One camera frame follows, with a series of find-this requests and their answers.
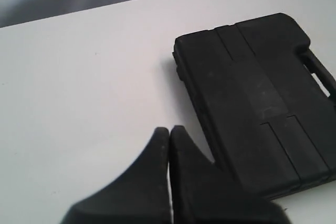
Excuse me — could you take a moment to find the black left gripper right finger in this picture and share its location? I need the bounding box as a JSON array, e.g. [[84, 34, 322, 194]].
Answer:
[[169, 125, 290, 223]]

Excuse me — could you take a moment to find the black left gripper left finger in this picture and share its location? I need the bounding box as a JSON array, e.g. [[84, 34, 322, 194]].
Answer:
[[61, 127, 171, 223]]

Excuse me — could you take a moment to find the black plastic tool case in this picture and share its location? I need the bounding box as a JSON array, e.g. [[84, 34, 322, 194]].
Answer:
[[173, 13, 335, 198]]

